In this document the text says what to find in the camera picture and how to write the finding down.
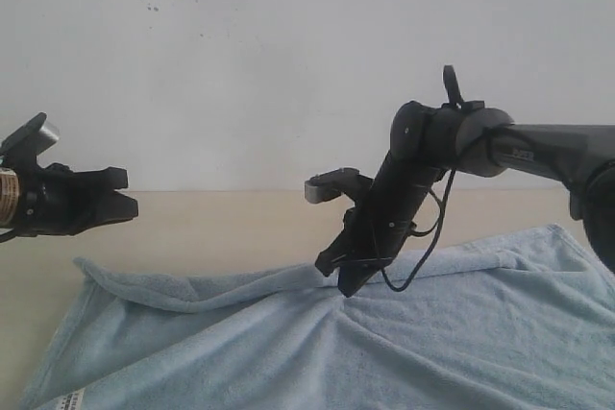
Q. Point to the light blue fleece towel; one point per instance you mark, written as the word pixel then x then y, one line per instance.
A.
pixel 523 320

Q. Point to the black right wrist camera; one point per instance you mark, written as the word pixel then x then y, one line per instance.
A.
pixel 331 185

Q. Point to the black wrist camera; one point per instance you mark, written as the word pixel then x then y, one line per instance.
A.
pixel 19 150
pixel 331 185

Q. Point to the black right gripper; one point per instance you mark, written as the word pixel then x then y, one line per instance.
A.
pixel 379 230

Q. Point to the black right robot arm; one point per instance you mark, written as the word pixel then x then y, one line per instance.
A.
pixel 427 144

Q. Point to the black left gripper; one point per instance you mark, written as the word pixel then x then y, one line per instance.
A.
pixel 58 201

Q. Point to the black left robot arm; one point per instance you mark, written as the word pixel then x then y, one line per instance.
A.
pixel 10 195

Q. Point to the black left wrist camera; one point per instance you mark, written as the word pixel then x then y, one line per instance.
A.
pixel 19 150

